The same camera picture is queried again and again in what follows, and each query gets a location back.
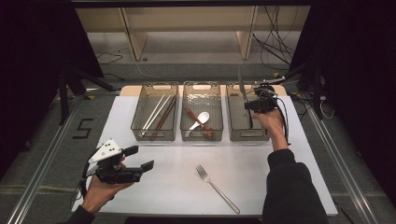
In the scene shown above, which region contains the bundle of black floor cables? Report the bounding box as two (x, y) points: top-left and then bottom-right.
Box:
(251, 5), (297, 72)

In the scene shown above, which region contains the metal fork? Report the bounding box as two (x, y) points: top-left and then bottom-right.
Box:
(195, 163), (241, 215)

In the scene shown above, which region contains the tangle of floor cables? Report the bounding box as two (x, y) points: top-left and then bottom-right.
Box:
(292, 91), (335, 120)

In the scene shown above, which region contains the metal table knife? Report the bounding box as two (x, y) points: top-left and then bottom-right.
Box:
(237, 65), (254, 129)

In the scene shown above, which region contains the left hand-held gripper cable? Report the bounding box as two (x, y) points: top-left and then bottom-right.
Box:
(70, 148), (104, 206)

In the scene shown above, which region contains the white floor cable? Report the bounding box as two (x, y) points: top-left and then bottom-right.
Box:
(120, 49), (176, 82)

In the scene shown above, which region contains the light wooden bench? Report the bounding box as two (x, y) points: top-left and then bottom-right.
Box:
(74, 6), (312, 62)

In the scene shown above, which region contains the white ceramic spoon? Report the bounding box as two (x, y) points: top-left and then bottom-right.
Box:
(184, 111), (211, 138)

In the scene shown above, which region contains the brown wooden spoon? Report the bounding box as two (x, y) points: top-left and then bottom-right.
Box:
(184, 107), (216, 140)

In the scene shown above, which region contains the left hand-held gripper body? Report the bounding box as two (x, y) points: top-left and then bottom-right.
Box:
(83, 138), (145, 185)

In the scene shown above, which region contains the person's left hand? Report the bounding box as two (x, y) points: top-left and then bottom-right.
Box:
(81, 176), (135, 216)

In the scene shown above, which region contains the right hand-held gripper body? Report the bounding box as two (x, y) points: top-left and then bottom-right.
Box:
(244, 76), (287, 115)

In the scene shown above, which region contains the right hand-held gripper cable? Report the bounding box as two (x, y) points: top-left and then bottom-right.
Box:
(270, 90), (292, 147)

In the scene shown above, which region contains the black metal stand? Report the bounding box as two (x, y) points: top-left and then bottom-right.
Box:
(270, 62), (325, 120)
(57, 66), (117, 125)

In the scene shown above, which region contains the short metal floor rail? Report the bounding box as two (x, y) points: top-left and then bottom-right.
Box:
(85, 88), (122, 96)

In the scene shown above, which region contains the dark curtain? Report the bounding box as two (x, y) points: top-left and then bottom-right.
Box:
(289, 0), (396, 200)
(0, 0), (106, 181)

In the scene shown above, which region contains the brown wooden chopstick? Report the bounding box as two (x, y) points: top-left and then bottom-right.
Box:
(153, 97), (178, 138)
(149, 96), (177, 140)

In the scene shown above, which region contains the long metal floor rail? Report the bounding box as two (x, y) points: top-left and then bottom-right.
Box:
(6, 96), (87, 224)
(306, 105), (379, 224)

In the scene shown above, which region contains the person's right hand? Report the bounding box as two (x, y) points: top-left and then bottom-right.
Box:
(251, 107), (287, 140)

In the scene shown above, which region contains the thin black floor cable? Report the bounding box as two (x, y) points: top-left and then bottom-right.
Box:
(94, 50), (124, 66)

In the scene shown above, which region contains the smoky clear plastic bin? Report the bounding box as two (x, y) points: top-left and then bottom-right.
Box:
(130, 81), (180, 142)
(225, 81), (276, 142)
(179, 80), (224, 143)

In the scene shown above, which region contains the hand-held gripper cable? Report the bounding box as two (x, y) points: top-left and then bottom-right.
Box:
(270, 90), (292, 147)
(70, 148), (104, 206)

